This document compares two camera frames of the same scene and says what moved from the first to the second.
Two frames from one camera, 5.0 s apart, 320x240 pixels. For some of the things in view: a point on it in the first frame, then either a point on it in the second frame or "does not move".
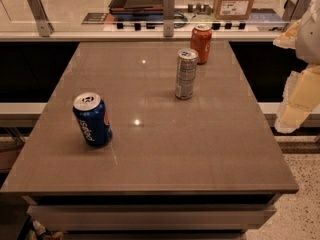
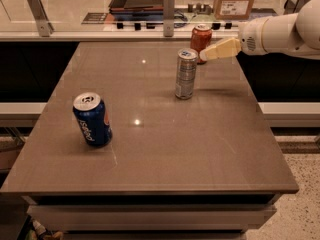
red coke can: (200, 40) does not move
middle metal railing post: (169, 4) does not move
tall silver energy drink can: (186, 67) does not move
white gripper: (309, 37) → (249, 37)
